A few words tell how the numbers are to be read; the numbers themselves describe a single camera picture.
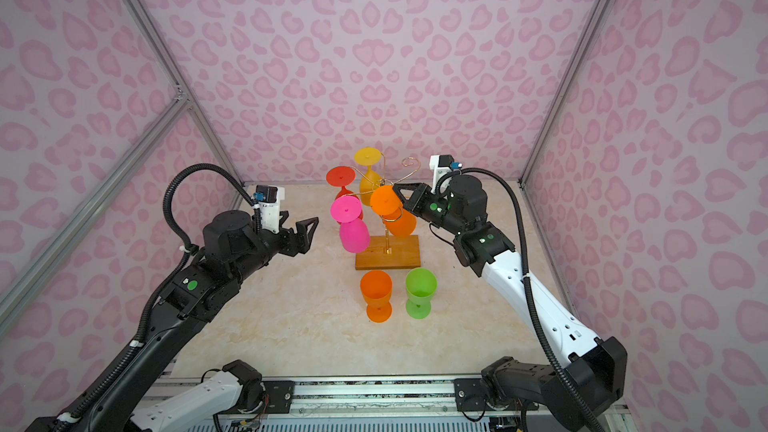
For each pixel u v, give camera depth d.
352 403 0.73
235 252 0.48
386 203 0.68
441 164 0.63
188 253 0.51
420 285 0.80
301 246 0.60
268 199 0.55
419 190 0.60
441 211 0.59
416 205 0.59
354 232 0.77
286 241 0.58
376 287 0.77
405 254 0.98
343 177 0.77
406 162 1.17
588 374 0.38
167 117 0.85
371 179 0.79
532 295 0.44
